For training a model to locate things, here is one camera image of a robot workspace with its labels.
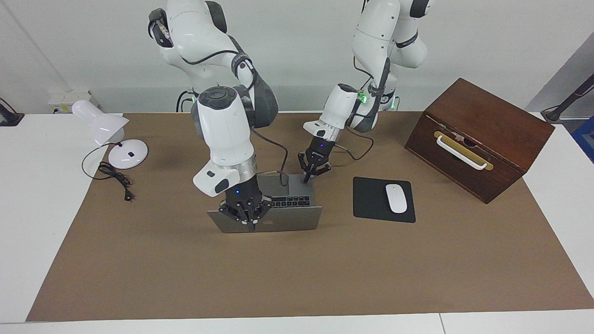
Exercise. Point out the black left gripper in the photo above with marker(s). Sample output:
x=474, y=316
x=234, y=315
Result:
x=321, y=149

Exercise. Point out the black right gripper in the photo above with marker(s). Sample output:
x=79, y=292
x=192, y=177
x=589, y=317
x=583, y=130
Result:
x=241, y=195

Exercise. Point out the grey laptop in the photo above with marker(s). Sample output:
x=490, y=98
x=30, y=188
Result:
x=287, y=220

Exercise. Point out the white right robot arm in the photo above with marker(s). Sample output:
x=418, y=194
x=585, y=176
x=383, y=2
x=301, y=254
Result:
x=222, y=125

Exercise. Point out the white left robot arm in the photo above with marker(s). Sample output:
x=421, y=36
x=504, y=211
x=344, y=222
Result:
x=376, y=32

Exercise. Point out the black mouse pad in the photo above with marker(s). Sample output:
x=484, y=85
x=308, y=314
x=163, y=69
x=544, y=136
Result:
x=369, y=199

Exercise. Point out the brown table mat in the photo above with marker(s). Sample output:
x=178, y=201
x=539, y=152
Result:
x=297, y=278

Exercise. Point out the white computer mouse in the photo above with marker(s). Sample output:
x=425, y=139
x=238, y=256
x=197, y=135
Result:
x=396, y=198

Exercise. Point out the white desk lamp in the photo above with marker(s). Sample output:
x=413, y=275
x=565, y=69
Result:
x=130, y=153

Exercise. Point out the dark wooden box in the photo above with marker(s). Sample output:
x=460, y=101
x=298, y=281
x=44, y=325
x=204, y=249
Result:
x=487, y=116

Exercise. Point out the white power strip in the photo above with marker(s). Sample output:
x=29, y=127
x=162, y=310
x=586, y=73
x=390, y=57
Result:
x=69, y=99

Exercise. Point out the black stand base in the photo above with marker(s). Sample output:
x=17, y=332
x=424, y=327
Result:
x=9, y=118

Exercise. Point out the black pole stand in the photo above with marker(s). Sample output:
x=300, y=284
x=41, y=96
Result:
x=568, y=99

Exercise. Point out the blue object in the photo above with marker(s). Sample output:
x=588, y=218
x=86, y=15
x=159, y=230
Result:
x=585, y=139

